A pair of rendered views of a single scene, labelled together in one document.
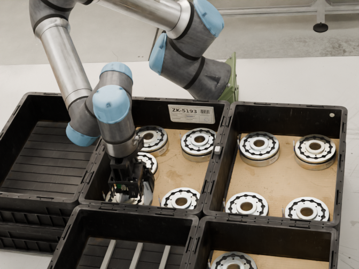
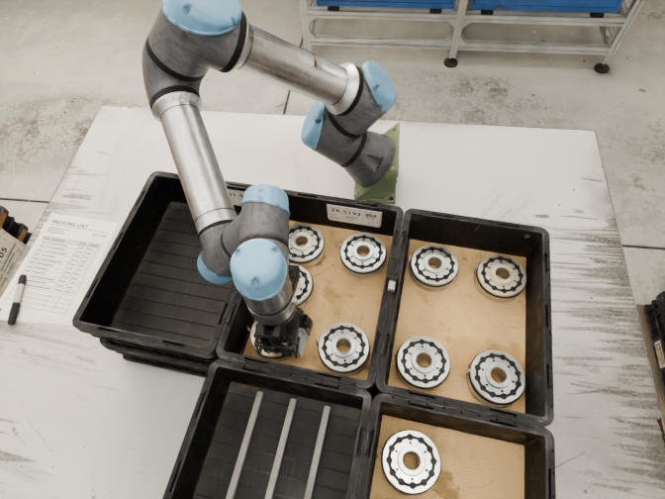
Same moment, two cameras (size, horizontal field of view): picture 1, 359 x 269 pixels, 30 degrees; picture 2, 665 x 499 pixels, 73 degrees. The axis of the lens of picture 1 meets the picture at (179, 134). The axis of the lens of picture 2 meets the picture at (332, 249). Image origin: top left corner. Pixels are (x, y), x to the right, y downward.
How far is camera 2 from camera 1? 0.87 m
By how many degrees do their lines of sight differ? 18
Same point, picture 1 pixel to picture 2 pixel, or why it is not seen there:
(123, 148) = (276, 319)
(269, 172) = (444, 300)
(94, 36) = not seen: hidden behind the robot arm
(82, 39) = not seen: hidden behind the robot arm
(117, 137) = (268, 311)
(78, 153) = not seen: hidden behind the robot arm
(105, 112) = (250, 289)
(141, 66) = (289, 122)
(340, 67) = (505, 141)
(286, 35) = (419, 68)
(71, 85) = (203, 202)
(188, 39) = (353, 116)
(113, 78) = (262, 219)
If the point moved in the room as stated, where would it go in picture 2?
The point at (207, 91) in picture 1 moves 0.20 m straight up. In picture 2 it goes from (367, 172) to (369, 114)
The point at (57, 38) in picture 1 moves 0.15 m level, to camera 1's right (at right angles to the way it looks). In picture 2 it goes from (182, 125) to (264, 115)
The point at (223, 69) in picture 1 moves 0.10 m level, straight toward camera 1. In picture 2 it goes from (387, 147) to (390, 176)
